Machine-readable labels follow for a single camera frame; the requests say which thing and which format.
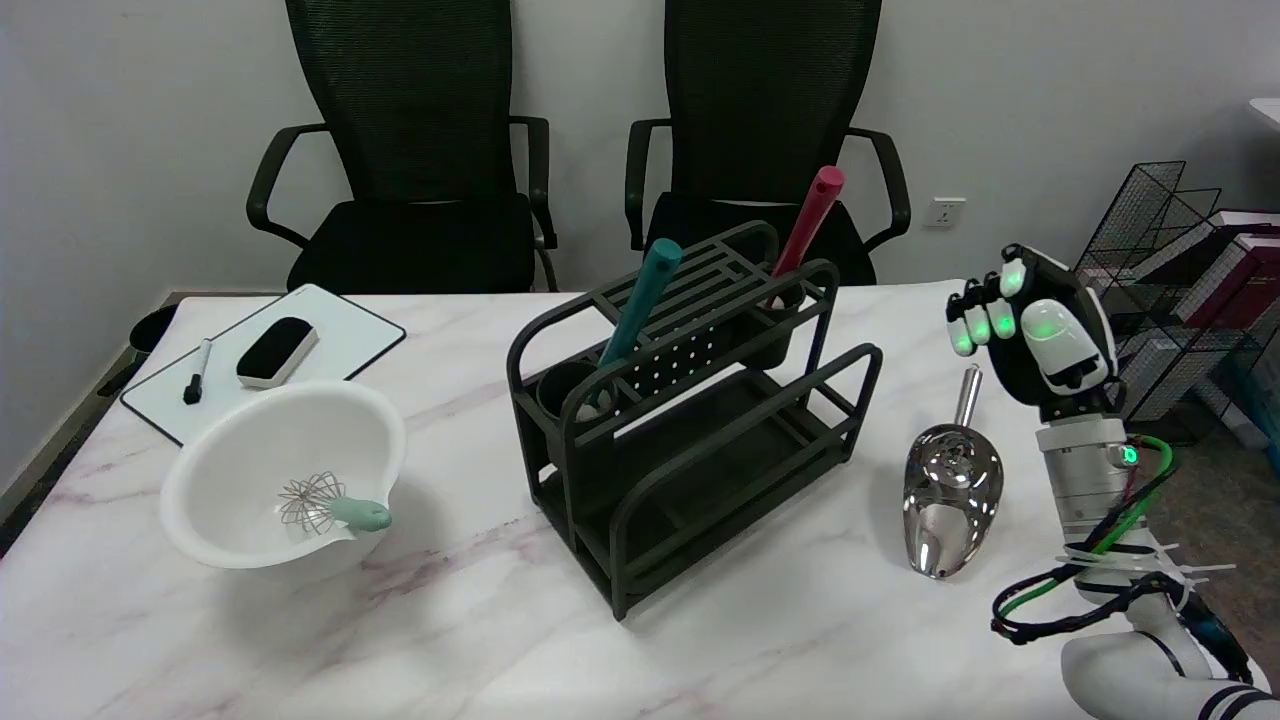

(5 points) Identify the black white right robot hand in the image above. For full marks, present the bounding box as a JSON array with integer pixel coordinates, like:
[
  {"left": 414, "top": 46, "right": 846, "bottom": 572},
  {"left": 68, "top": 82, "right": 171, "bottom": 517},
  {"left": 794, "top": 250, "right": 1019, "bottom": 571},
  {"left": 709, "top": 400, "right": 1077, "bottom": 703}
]
[{"left": 945, "top": 243, "right": 1123, "bottom": 421}]

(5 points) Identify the teal handled sponge bottle brush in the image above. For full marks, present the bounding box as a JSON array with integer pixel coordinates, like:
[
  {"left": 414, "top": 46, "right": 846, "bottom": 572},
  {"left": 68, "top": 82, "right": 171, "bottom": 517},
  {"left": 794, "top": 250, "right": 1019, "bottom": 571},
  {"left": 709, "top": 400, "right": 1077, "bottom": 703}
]
[{"left": 578, "top": 238, "right": 685, "bottom": 421}]

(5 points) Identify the dark red book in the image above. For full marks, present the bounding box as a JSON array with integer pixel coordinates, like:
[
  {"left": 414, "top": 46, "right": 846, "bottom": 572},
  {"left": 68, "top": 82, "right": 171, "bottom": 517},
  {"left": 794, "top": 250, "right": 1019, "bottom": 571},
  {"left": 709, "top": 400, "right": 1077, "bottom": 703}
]
[{"left": 1180, "top": 222, "right": 1280, "bottom": 331}]

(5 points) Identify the white book stack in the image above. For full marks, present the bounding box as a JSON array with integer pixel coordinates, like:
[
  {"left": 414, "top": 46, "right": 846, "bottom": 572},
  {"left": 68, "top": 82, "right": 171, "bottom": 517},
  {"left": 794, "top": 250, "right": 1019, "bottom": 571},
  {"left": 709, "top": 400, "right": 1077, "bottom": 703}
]
[{"left": 1105, "top": 330, "right": 1231, "bottom": 421}]

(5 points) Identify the shiny metal scoop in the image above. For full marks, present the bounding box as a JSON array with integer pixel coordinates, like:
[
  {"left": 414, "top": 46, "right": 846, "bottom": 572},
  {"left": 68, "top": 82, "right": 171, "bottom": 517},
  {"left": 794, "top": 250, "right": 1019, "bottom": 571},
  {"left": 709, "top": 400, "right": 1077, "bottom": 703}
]
[{"left": 902, "top": 364, "right": 1005, "bottom": 581}]

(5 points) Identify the small white whiteboard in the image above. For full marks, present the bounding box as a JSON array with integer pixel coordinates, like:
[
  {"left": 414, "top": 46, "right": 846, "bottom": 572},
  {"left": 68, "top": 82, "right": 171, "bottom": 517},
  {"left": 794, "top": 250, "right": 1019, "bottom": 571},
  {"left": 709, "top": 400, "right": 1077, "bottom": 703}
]
[{"left": 120, "top": 284, "right": 407, "bottom": 447}]

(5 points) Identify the red handled bottle brush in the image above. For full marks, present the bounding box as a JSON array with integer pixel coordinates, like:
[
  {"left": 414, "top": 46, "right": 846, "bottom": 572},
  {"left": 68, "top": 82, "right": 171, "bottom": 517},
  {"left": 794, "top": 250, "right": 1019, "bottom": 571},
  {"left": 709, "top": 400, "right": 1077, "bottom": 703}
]
[{"left": 770, "top": 166, "right": 846, "bottom": 286}]

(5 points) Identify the black wire mesh rack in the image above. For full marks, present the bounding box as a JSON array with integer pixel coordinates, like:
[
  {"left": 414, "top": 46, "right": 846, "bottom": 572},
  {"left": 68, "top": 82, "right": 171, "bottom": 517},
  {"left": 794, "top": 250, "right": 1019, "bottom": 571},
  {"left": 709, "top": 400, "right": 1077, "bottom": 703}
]
[{"left": 1072, "top": 160, "right": 1280, "bottom": 448}]

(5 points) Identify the black two-tier dish rack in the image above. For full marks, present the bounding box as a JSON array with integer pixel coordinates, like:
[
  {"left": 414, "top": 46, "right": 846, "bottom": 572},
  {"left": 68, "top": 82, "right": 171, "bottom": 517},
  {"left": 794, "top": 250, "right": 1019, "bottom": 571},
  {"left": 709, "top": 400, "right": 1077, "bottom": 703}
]
[{"left": 506, "top": 220, "right": 884, "bottom": 621}]

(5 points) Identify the mint handled wire whisk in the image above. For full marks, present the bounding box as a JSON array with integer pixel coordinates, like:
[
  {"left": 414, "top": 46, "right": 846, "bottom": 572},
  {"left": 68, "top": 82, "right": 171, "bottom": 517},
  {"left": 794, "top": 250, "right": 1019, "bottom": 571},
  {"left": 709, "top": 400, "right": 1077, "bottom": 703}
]
[{"left": 277, "top": 472, "right": 394, "bottom": 536}]

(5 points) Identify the black white board eraser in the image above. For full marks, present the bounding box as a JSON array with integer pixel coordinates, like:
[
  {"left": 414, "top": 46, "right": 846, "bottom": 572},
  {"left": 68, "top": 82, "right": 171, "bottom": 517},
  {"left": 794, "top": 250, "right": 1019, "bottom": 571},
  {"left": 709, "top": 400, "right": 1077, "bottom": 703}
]
[{"left": 236, "top": 317, "right": 320, "bottom": 390}]

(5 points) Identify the green black cable bundle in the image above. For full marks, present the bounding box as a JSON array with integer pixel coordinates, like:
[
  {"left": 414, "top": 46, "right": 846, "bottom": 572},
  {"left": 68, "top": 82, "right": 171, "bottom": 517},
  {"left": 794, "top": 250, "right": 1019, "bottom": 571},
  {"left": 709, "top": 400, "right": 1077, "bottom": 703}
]
[{"left": 992, "top": 435, "right": 1251, "bottom": 681}]

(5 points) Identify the black round floor object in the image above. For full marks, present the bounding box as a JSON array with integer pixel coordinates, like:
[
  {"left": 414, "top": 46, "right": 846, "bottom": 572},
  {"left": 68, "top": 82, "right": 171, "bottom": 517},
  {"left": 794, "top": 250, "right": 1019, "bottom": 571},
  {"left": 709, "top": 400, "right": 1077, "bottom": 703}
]
[{"left": 128, "top": 303, "right": 181, "bottom": 353}]

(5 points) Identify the black round utensil cup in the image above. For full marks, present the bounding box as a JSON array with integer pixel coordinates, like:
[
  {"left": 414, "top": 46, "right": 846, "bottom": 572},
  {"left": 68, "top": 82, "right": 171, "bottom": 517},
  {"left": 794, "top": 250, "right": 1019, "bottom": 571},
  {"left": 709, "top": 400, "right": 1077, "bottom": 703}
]
[
  {"left": 536, "top": 360, "right": 616, "bottom": 426},
  {"left": 745, "top": 285, "right": 806, "bottom": 371}
]

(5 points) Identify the black mesh office chair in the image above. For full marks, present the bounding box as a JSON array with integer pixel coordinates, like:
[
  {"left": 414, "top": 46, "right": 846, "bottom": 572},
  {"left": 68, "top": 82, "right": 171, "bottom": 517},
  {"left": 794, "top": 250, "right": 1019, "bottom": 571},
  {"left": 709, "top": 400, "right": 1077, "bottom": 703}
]
[
  {"left": 625, "top": 0, "right": 912, "bottom": 286},
  {"left": 246, "top": 0, "right": 561, "bottom": 294}
]

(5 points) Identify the white plastic mixing bowl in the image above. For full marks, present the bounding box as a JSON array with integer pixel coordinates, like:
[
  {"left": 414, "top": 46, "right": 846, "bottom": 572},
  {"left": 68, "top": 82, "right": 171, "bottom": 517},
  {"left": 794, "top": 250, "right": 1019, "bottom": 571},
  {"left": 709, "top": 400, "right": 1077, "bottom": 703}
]
[{"left": 160, "top": 380, "right": 409, "bottom": 571}]

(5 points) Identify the black whiteboard marker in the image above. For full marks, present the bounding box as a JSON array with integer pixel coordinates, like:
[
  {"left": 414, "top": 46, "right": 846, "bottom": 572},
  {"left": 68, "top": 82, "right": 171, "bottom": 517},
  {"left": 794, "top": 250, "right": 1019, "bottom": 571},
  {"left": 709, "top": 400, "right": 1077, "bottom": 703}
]
[{"left": 183, "top": 338, "right": 214, "bottom": 406}]

